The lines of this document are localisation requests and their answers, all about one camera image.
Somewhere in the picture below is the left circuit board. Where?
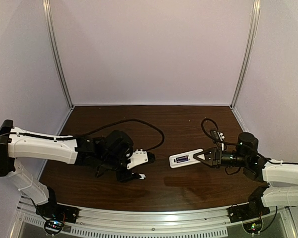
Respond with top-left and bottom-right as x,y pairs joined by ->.
43,219 -> 65,236

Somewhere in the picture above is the aluminium frame post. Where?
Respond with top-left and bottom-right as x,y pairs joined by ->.
42,0 -> 74,110
230,0 -> 261,110

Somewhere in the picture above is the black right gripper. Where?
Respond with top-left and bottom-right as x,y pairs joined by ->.
194,148 -> 249,170

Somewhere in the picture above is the left aluminium frame post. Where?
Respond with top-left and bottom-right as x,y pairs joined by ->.
42,0 -> 74,110

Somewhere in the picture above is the white remote control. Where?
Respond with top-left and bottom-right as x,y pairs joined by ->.
169,148 -> 203,169

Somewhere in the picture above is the front aluminium rail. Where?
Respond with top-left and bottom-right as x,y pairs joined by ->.
16,194 -> 289,238

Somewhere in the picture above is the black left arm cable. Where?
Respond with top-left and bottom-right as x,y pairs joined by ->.
0,119 -> 164,151

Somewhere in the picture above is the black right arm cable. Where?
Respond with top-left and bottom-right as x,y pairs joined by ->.
201,118 -> 298,167

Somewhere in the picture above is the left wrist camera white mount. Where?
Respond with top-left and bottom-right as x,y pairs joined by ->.
126,149 -> 155,170

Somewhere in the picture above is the right circuit board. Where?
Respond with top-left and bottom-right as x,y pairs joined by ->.
242,218 -> 263,235

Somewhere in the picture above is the circuit board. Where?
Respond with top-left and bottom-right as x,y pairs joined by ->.
242,218 -> 263,235
43,219 -> 65,236

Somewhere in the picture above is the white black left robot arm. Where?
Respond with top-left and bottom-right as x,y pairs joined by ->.
0,120 -> 148,220

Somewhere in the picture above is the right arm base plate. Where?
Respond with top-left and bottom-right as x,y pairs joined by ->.
226,202 -> 270,223

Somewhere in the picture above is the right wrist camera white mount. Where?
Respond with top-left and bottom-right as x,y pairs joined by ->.
210,129 -> 226,151

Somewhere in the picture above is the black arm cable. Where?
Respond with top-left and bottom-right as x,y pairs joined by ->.
201,118 -> 298,167
0,119 -> 164,151

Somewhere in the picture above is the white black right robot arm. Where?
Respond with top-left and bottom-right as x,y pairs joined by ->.
193,130 -> 298,219

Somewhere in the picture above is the right aluminium frame post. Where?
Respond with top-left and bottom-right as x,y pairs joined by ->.
230,0 -> 261,110

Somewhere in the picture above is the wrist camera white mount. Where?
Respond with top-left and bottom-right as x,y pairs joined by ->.
126,149 -> 155,170
210,129 -> 226,151

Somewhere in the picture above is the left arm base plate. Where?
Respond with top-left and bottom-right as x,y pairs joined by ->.
36,203 -> 79,224

